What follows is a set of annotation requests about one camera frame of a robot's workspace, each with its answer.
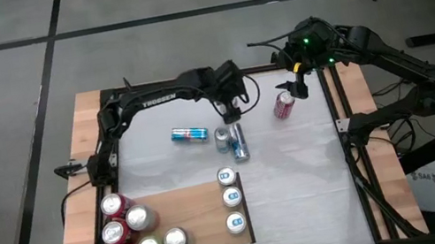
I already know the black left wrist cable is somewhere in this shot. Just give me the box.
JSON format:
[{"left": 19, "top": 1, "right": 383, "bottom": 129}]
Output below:
[{"left": 234, "top": 72, "right": 265, "bottom": 116}]

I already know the white orange Spindrift can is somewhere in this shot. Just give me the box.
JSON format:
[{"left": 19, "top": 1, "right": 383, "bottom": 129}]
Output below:
[{"left": 123, "top": 202, "right": 161, "bottom": 236}]

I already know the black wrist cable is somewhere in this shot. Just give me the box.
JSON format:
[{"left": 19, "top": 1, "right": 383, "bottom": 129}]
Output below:
[
  {"left": 245, "top": 26, "right": 303, "bottom": 53},
  {"left": 234, "top": 72, "right": 265, "bottom": 116}
]

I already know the light wooden board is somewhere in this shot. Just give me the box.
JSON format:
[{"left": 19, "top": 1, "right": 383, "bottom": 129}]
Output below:
[{"left": 101, "top": 171, "right": 258, "bottom": 244}]

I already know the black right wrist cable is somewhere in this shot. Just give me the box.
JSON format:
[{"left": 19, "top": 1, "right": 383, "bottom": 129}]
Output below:
[{"left": 245, "top": 26, "right": 303, "bottom": 53}]

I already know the red Coca-Cola can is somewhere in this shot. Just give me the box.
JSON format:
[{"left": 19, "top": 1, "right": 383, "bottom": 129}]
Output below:
[{"left": 269, "top": 89, "right": 299, "bottom": 122}]

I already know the white labelled box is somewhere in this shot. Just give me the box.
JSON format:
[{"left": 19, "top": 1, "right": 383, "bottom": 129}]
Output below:
[{"left": 404, "top": 159, "right": 435, "bottom": 218}]

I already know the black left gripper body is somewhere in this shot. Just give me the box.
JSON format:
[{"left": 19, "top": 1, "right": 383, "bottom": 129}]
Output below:
[{"left": 207, "top": 57, "right": 251, "bottom": 112}]

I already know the black metal table frame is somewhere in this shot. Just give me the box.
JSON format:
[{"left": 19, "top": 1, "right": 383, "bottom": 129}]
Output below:
[{"left": 76, "top": 46, "right": 391, "bottom": 244}]

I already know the light blue Red Bull can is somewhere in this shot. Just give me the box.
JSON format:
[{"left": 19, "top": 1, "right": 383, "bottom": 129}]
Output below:
[{"left": 215, "top": 164, "right": 240, "bottom": 189}]

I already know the blue silver Red Bull can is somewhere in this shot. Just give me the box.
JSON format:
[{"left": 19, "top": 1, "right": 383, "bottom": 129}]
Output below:
[
  {"left": 212, "top": 125, "right": 233, "bottom": 155},
  {"left": 169, "top": 122, "right": 211, "bottom": 149},
  {"left": 220, "top": 184, "right": 246, "bottom": 210},
  {"left": 227, "top": 121, "right": 252, "bottom": 164},
  {"left": 223, "top": 210, "right": 249, "bottom": 237}
]

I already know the silver Diet Coke can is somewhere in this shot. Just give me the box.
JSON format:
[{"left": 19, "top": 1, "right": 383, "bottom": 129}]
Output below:
[{"left": 160, "top": 225, "right": 190, "bottom": 244}]

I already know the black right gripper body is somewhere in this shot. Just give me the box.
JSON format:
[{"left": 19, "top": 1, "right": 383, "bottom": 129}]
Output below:
[{"left": 280, "top": 11, "right": 346, "bottom": 77}]

